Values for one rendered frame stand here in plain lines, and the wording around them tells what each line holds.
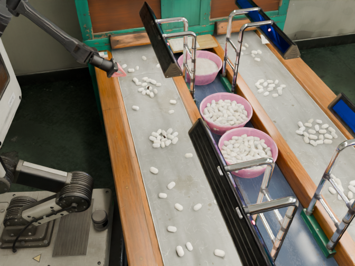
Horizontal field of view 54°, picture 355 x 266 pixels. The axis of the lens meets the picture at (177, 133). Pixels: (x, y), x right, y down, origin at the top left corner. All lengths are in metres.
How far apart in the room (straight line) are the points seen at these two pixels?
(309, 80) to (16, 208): 1.62
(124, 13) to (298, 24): 2.03
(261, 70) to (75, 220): 1.32
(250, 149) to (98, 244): 0.81
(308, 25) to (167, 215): 2.84
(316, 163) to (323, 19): 2.42
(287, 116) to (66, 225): 1.20
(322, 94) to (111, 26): 1.27
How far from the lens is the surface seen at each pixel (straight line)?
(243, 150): 1.63
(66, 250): 1.69
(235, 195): 1.00
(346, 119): 1.41
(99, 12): 2.20
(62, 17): 3.14
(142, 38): 2.24
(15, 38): 3.26
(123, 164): 1.53
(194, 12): 2.31
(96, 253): 1.65
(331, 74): 3.66
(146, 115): 1.78
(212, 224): 1.38
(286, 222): 1.12
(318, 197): 1.41
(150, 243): 1.31
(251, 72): 2.12
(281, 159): 1.65
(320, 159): 1.69
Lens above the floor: 1.92
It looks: 44 degrees down
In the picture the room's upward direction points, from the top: straight up
